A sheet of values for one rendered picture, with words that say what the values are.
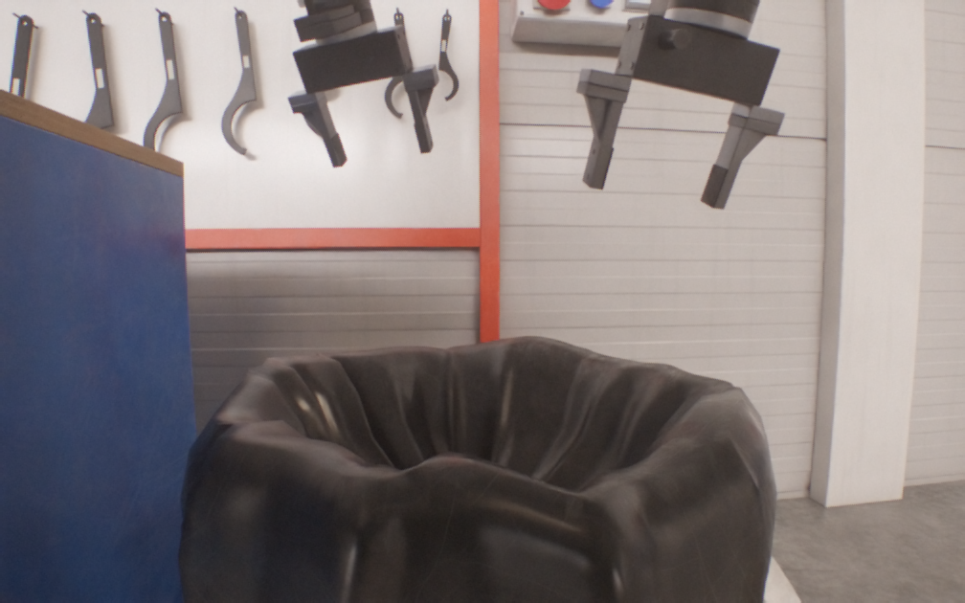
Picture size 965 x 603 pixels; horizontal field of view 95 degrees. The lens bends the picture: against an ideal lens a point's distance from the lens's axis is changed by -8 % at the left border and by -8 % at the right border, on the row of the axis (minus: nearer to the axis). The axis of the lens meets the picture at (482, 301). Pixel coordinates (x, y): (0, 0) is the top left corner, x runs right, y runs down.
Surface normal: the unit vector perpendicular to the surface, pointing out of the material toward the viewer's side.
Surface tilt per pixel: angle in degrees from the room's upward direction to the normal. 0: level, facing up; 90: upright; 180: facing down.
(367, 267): 90
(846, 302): 90
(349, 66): 123
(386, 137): 90
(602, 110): 114
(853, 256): 90
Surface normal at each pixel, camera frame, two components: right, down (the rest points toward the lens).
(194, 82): 0.08, 0.07
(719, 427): -0.25, -0.95
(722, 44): 0.11, 0.46
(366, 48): -0.07, 0.61
